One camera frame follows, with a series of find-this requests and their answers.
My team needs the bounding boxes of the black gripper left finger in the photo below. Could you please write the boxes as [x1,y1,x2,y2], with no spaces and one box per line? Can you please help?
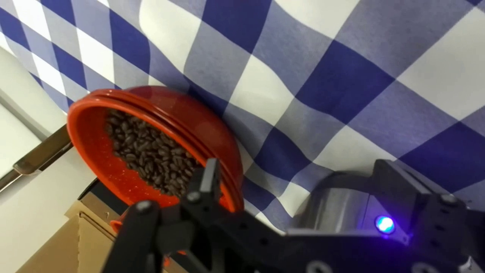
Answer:
[100,158,285,273]

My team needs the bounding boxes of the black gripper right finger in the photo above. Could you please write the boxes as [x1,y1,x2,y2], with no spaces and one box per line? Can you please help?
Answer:
[373,158,485,273]

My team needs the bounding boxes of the small red cup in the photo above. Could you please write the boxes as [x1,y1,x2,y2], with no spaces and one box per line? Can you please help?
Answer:
[108,216,129,236]

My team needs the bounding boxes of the brown coffee beans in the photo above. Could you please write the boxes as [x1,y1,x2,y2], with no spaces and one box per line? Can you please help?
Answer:
[105,110,203,199]

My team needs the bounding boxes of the red bowl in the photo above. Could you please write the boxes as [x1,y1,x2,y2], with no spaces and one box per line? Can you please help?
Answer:
[66,86,246,219]

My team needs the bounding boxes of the brown cardboard box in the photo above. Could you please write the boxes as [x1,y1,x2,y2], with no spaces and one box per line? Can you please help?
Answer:
[14,199,123,273]

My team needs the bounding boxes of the blue white checkered tablecloth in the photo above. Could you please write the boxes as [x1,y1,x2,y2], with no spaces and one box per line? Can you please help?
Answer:
[0,0,485,234]

